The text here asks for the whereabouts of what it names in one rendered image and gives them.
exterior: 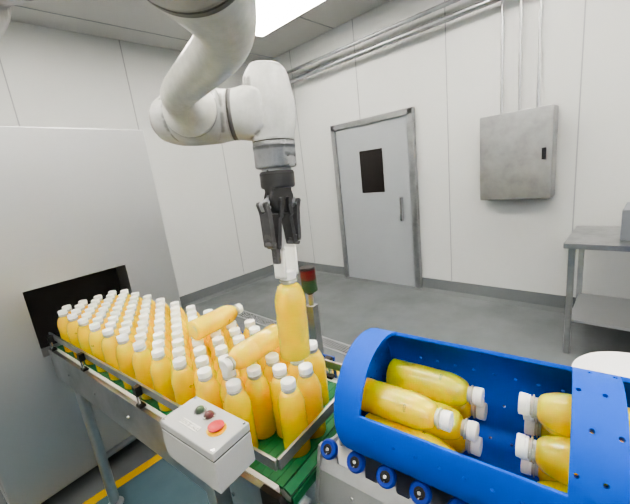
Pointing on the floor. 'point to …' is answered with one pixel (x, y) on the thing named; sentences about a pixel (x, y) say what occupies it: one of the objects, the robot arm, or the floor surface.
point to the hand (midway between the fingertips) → (285, 261)
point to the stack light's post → (314, 325)
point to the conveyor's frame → (150, 422)
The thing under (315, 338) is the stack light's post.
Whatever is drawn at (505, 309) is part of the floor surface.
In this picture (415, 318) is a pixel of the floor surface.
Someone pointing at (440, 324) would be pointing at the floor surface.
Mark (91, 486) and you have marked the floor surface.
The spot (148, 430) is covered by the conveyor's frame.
